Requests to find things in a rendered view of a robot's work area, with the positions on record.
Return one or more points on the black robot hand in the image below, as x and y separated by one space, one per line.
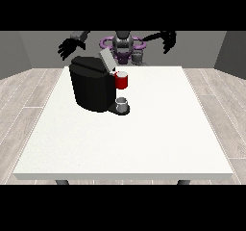
72 46
169 38

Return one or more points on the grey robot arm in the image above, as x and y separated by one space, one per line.
78 34

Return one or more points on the pale grey machine lid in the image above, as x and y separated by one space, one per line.
107 59

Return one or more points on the small grey coffee pod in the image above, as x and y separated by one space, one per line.
137 58

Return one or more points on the black coffee machine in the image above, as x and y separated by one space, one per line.
91 87

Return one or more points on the red pod holder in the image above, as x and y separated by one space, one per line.
121 82

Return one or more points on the grey robot trunk purple rings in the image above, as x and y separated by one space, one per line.
122 44

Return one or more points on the small grey cup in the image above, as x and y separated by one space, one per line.
122 105

